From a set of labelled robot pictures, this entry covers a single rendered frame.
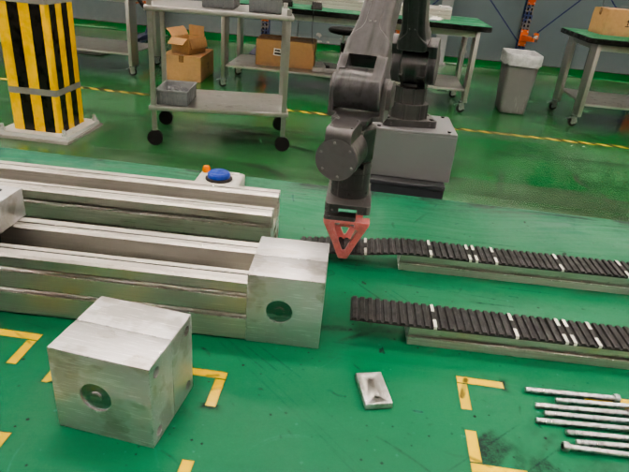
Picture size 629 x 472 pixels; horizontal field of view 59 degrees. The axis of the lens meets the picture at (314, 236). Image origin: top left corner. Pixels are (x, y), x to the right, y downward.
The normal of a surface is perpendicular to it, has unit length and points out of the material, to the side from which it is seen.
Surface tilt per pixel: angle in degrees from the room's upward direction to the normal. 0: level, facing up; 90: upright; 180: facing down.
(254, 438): 0
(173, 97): 90
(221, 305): 90
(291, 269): 0
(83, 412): 90
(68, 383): 90
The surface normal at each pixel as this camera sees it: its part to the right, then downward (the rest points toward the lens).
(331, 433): 0.08, -0.89
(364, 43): -0.19, -0.30
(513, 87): -0.15, 0.49
